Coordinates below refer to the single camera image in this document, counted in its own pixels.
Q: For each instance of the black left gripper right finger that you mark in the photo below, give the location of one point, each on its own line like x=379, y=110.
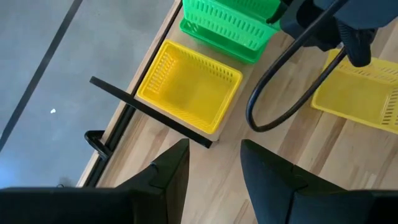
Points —
x=270, y=186

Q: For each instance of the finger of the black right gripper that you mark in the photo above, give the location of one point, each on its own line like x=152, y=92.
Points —
x=276, y=14
x=359, y=46

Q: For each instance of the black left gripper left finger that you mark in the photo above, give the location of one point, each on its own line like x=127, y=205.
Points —
x=168, y=193

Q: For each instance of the yellow slotted plastic basket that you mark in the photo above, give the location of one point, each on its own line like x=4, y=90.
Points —
x=351, y=96
x=189, y=90

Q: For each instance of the black table clamp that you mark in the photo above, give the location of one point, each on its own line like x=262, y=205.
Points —
x=93, y=138

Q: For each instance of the black table frame rail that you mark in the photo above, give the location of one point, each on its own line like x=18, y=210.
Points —
x=93, y=174

